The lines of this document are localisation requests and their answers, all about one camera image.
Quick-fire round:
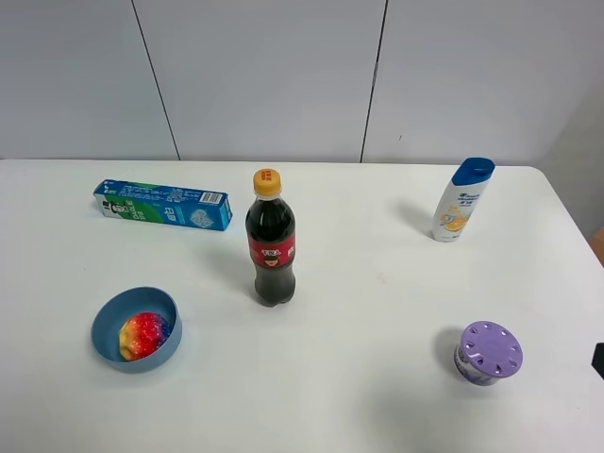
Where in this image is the blue green toothpaste box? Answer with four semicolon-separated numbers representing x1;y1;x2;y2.
93;179;232;231

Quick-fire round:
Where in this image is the purple lidded air freshener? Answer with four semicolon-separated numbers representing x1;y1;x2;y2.
454;321;524;386

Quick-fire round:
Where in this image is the black object at right edge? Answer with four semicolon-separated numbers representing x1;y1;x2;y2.
591;343;604;378

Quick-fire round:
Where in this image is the cola bottle yellow cap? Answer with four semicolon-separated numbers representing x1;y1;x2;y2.
245;168;296;307

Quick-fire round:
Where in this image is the blue plastic bowl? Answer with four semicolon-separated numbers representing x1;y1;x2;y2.
91;287;182;374

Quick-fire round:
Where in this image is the white shampoo bottle blue cap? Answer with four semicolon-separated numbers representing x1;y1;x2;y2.
431;158;495;243

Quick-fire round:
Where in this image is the rainbow spiky squishy ball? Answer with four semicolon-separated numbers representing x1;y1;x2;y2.
118;312;172;361

